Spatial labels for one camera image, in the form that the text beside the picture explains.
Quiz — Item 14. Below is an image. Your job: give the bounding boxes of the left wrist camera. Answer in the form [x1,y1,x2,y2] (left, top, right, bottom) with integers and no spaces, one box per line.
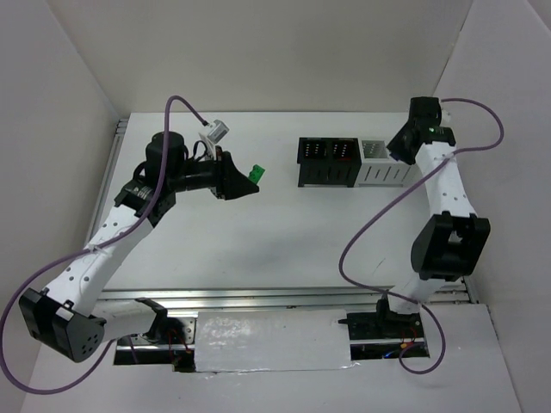
[199,120,229,158]

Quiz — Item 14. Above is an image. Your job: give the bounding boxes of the white double bin container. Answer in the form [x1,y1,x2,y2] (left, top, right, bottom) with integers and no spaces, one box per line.
[355,139,420,188]

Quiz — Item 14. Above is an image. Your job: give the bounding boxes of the black double bin container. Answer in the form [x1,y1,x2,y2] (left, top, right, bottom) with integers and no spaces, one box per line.
[297,137,362,188]

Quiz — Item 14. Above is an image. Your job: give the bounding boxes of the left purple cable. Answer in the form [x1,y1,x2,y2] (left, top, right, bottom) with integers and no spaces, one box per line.
[0,95,210,395]

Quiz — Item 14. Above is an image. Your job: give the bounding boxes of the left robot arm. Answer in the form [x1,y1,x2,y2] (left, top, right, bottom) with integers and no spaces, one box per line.
[19,132,259,363]

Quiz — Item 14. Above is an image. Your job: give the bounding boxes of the white taped cover plate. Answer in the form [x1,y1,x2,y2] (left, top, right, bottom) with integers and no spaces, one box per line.
[195,310,352,373]

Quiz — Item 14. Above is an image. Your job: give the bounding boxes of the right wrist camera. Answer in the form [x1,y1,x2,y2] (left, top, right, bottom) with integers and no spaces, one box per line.
[441,108,452,126]

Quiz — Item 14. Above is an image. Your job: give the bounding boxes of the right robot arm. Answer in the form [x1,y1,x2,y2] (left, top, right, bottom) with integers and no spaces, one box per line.
[376,96,491,324]

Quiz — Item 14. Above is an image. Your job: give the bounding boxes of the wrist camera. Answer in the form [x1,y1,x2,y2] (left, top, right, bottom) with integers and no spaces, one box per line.
[441,108,452,126]
[199,120,229,158]

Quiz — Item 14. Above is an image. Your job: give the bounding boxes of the green lego plate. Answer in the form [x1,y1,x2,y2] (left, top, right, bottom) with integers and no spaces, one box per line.
[248,164,265,184]

